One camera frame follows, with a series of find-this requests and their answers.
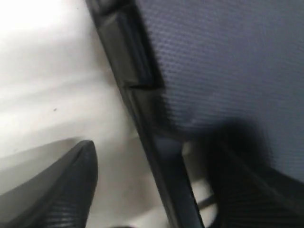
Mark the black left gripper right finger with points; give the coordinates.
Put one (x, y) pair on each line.
(256, 172)

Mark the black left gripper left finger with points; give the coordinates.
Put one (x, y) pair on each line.
(58, 197)

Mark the black plastic carrying case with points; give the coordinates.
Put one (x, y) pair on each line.
(200, 60)

